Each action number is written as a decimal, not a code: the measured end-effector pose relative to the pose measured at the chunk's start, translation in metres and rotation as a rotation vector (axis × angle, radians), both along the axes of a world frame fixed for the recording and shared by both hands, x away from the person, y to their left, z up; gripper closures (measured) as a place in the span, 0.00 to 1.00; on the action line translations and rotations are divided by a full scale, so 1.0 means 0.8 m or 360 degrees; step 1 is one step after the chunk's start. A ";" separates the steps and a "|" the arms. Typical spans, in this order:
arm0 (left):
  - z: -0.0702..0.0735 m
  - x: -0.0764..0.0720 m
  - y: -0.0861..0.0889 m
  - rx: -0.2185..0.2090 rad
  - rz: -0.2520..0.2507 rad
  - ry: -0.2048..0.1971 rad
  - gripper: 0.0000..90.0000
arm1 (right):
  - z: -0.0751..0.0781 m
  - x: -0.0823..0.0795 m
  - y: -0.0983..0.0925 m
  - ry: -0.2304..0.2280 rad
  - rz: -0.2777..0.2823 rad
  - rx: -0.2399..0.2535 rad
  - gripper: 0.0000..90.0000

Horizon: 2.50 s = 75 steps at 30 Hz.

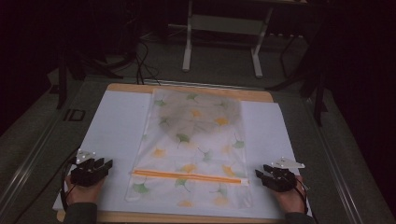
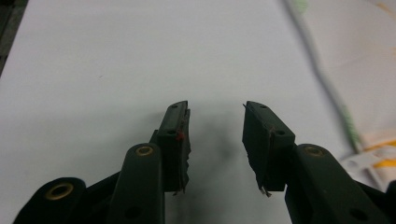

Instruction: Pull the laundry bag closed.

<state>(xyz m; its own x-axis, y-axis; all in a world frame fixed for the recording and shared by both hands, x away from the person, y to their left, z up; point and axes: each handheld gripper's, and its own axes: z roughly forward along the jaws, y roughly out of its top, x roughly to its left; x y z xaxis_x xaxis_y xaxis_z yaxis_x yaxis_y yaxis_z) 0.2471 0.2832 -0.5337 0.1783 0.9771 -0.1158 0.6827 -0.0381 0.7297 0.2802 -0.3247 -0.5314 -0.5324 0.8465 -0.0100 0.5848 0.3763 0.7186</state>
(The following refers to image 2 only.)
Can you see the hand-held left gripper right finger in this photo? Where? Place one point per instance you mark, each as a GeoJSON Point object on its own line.
{"type": "Point", "coordinates": [264, 155]}

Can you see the white leaf-print cloth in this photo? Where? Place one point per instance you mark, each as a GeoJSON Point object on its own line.
{"type": "Point", "coordinates": [358, 62]}

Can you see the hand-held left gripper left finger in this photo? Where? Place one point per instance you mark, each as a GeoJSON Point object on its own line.
{"type": "Point", "coordinates": [174, 155]}

